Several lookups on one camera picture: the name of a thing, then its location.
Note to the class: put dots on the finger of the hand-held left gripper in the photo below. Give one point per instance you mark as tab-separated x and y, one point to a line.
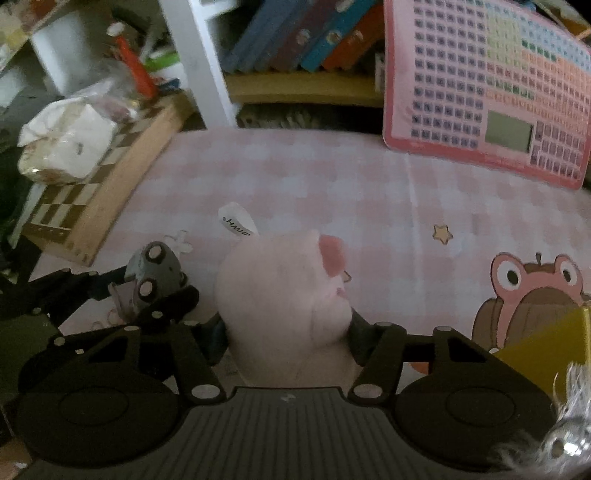
378	355
191	360

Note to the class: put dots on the grey toy camera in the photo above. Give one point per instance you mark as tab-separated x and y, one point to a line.
152	267

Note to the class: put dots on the pink plush toy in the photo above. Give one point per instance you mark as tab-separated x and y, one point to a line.
277	300

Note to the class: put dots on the yellow cardboard box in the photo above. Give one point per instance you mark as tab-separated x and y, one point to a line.
554	350

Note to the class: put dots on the wooden chessboard box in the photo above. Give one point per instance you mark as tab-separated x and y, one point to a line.
92	217

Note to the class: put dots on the pink checkered desk mat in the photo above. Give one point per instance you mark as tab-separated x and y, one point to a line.
323	184

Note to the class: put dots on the pile of dark clothes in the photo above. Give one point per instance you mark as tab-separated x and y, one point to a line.
9	207

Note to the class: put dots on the crumpled plastic bag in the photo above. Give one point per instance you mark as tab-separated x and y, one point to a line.
64	143

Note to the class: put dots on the white bookshelf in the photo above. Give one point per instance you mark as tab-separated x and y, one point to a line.
198	69

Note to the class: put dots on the pink periodic table board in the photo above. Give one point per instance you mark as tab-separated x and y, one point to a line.
461	69

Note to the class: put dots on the green and white carton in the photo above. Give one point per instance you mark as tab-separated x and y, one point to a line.
161	61

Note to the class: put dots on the row of blue books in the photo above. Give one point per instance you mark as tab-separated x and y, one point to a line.
277	37

